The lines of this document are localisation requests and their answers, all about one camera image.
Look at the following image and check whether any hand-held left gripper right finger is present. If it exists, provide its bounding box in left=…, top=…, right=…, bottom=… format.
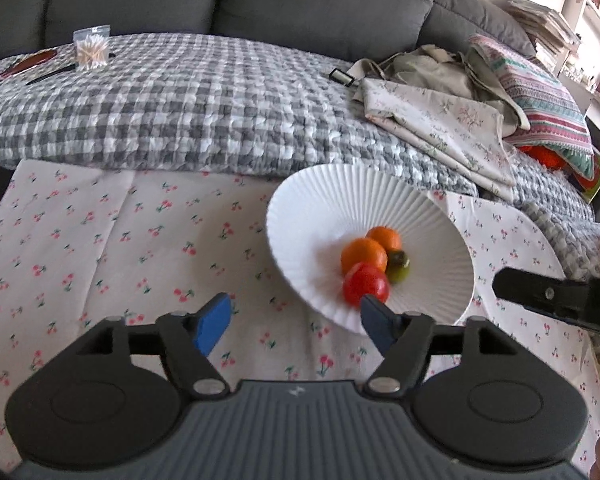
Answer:
left=360, top=295, right=518, bottom=396

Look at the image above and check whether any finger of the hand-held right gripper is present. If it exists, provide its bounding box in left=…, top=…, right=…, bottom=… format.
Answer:
left=492, top=267, right=600, bottom=333

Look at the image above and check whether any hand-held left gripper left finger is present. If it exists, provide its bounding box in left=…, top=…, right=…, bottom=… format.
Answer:
left=75, top=292, right=232, bottom=397

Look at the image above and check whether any red tomato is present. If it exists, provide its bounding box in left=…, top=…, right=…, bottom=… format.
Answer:
left=342, top=261, right=392, bottom=308

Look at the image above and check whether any green brown fruit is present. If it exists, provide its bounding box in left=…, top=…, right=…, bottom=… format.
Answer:
left=385, top=250, right=411, bottom=283

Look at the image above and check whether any large orange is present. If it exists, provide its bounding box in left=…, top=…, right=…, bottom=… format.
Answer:
left=341, top=237, right=388, bottom=281

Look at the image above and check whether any small orange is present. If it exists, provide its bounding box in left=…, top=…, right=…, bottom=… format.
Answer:
left=366, top=226, right=403, bottom=253

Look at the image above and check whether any white ribbed plate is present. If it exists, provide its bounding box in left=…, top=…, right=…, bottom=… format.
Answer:
left=266, top=163, right=476, bottom=336

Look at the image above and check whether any green book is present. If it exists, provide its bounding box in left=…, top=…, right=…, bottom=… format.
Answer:
left=572, top=152, right=600, bottom=203

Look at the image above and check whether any cherry print cloth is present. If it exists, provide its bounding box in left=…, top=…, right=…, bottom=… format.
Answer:
left=0, top=159, right=600, bottom=476

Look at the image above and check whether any orange knitted item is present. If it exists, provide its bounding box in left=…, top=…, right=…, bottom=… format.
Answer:
left=517, top=144, right=566, bottom=171

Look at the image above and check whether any striped pillow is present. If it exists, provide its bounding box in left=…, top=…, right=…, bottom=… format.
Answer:
left=467, top=34, right=596, bottom=181

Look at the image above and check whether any floral beige cloth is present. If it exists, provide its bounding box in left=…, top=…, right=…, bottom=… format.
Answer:
left=352, top=77, right=518, bottom=201

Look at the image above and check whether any grey checked blanket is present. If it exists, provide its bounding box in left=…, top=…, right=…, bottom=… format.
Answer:
left=0, top=32, right=600, bottom=376

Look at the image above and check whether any beige bag with buckle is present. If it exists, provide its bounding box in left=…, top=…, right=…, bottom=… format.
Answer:
left=330, top=45, right=531, bottom=138

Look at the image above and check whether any stack of papers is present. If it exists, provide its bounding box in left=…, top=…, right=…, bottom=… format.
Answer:
left=505, top=0, right=581, bottom=68

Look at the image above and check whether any black pen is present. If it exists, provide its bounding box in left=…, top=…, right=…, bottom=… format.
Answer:
left=26, top=52, right=117, bottom=86

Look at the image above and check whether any bag of cotton swabs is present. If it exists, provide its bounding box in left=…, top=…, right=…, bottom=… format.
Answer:
left=72, top=25, right=112, bottom=72

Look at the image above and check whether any red brown dish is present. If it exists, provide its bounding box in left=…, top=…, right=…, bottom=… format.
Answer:
left=5, top=50, right=58, bottom=73

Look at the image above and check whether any grey sofa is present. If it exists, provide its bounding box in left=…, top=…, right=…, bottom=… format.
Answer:
left=0, top=0, right=538, bottom=61

